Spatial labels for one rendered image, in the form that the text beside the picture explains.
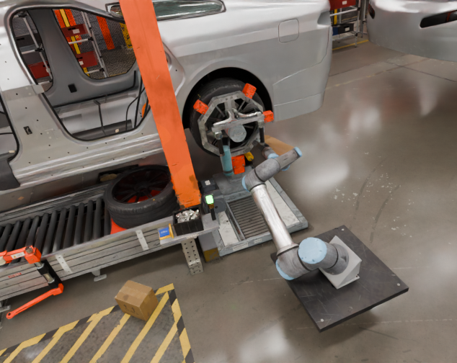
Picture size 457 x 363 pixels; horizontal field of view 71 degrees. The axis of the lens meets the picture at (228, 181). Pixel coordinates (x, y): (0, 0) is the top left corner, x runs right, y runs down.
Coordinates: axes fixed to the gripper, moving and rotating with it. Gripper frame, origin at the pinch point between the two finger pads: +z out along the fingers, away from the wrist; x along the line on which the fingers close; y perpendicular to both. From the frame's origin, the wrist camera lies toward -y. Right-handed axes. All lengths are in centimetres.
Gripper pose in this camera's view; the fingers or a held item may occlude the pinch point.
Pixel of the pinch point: (256, 140)
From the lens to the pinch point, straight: 287.9
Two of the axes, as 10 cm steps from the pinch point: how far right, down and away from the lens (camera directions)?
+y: 7.7, 3.7, 5.2
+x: 5.7, -7.7, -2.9
